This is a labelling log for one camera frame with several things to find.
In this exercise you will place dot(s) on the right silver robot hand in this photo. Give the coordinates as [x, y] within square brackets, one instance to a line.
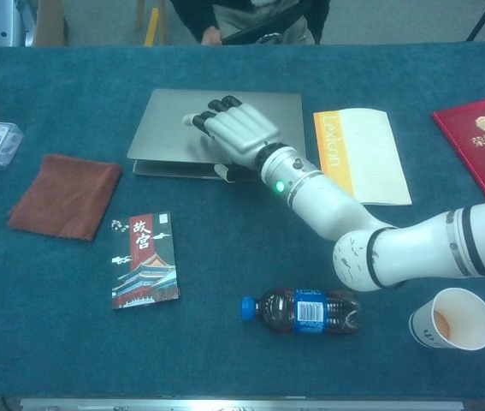
[242, 132]

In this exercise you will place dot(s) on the silver laptop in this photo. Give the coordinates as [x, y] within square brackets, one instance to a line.
[161, 128]

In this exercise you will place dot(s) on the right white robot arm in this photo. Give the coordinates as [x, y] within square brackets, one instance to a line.
[332, 210]

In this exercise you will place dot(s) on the person in dark clothes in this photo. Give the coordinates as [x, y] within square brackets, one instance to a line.
[246, 17]

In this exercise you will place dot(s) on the yellow white Lexicon booklet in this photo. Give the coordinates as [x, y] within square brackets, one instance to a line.
[370, 158]

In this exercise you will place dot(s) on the Forbidden City illustrated book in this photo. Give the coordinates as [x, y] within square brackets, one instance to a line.
[146, 261]

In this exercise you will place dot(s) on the brown folded cloth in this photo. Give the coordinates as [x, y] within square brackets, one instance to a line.
[64, 197]

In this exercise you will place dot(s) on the cola bottle blue label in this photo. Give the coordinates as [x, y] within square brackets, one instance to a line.
[310, 311]

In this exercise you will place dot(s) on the cardboard box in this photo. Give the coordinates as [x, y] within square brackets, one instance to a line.
[49, 21]

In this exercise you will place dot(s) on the red certificate folder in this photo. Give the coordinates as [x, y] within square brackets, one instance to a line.
[481, 150]

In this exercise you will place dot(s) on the black tripod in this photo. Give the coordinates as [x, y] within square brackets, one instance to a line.
[483, 21]

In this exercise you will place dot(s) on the teal table cloth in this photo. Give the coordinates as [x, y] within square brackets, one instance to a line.
[75, 351]

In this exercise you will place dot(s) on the paper cup with orange residue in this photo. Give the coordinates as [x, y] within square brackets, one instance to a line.
[464, 319]

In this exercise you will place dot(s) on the aluminium profile rail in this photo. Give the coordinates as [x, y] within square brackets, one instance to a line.
[242, 404]

